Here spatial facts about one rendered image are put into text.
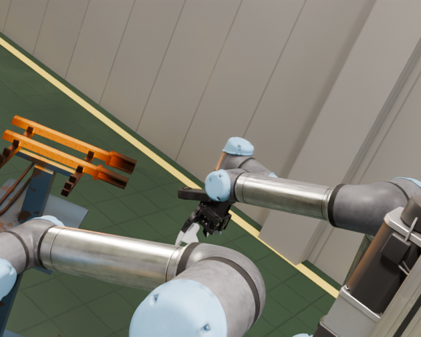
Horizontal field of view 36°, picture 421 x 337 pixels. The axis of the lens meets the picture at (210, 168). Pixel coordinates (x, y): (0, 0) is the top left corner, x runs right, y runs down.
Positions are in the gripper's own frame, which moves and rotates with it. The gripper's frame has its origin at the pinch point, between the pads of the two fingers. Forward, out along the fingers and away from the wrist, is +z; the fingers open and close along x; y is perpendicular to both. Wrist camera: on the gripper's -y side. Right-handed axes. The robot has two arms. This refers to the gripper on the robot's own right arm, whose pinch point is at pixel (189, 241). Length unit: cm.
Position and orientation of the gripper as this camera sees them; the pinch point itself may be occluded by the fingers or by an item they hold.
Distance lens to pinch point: 191.6
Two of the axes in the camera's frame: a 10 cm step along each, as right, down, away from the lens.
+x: 5.7, -1.4, 8.1
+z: -3.7, 8.3, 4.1
